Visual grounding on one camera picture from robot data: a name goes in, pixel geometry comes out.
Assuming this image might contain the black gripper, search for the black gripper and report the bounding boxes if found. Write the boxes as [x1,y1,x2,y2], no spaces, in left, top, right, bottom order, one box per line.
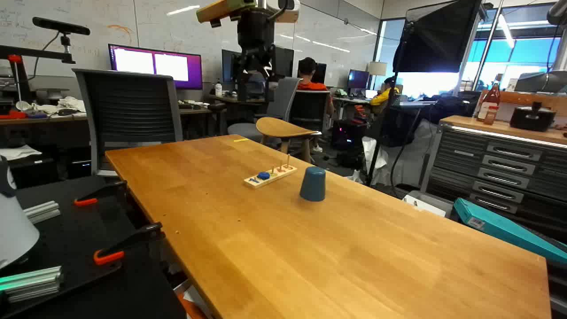
[235,10,279,100]

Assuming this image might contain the dark computer monitor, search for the dark computer monitor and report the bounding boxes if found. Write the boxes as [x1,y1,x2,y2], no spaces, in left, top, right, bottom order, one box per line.
[219,47,295,86]

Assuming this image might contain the grey fabric office chair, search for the grey fabric office chair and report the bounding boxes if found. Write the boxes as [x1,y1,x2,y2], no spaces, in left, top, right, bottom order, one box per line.
[226,77,300,143]

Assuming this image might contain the person in orange shirt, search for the person in orange shirt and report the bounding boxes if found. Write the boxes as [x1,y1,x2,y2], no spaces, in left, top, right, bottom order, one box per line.
[295,56,329,93]

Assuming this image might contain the small round wooden table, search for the small round wooden table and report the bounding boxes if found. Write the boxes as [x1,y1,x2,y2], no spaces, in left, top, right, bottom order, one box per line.
[253,116,322,164]

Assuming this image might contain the black office chair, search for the black office chair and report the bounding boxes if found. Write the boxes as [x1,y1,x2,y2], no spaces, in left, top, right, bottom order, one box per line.
[286,89,332,137]

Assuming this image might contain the wooden number peg board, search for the wooden number peg board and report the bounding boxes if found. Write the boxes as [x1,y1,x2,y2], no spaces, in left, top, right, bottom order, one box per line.
[242,164,299,190]

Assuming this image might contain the bright computer monitor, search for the bright computer monitor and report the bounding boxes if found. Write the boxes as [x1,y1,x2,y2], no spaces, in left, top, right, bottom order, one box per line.
[105,43,205,93]

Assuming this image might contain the small blue-lit monitor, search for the small blue-lit monitor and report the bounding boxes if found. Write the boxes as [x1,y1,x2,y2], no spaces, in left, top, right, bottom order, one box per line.
[345,68,371,93]

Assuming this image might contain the dark blue plastic cup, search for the dark blue plastic cup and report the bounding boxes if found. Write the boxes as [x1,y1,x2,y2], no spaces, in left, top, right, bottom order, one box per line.
[297,166,329,205]

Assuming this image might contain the white table lamp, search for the white table lamp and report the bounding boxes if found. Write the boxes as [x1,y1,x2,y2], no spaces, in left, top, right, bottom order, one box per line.
[364,61,389,81]

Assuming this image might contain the person in yellow shirt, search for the person in yellow shirt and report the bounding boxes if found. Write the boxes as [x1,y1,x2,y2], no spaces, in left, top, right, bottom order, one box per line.
[368,75,403,114]

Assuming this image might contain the grey mesh office chair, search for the grey mesh office chair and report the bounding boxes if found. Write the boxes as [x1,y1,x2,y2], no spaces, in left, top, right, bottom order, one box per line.
[70,68,185,180]

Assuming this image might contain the black light stand pole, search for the black light stand pole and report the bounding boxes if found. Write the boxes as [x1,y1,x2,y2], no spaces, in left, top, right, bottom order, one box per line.
[364,70,405,189]

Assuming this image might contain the black softbox light panel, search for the black softbox light panel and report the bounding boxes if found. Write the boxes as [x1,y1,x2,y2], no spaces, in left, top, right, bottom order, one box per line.
[391,0,483,77]

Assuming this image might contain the black orange-tipped clamp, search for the black orange-tipped clamp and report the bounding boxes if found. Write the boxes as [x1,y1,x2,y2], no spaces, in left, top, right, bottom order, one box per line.
[72,180,129,210]
[91,222,164,268]

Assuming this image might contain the white box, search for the white box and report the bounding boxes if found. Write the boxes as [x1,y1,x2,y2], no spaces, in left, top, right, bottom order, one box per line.
[401,190,455,221]

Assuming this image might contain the red bottle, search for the red bottle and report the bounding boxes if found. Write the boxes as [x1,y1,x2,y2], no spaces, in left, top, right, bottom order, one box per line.
[478,82,502,127]

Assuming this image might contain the aluminium extrusion bars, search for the aluminium extrusion bars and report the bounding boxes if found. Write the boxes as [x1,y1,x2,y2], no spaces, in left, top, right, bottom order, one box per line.
[20,199,61,228]
[0,265,63,306]

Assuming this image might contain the black side table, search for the black side table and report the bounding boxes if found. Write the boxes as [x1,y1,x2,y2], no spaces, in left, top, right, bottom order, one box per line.
[0,176,187,319]

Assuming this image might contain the grey drawer cabinet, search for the grey drawer cabinet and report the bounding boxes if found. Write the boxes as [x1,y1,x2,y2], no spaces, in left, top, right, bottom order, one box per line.
[424,116,567,235]

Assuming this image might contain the black box device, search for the black box device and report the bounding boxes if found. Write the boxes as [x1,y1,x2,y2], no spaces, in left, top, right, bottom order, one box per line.
[508,100,557,134]

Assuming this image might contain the white curved shade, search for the white curved shade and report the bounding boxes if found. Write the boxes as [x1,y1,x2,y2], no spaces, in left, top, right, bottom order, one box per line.
[0,194,40,272]

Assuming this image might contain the teal plastic case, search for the teal plastic case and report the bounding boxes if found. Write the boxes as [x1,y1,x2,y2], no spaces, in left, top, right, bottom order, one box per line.
[451,198,567,270]

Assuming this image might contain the black stereo camera bar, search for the black stereo camera bar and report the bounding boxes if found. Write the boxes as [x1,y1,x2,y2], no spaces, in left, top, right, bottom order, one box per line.
[29,17,91,38]

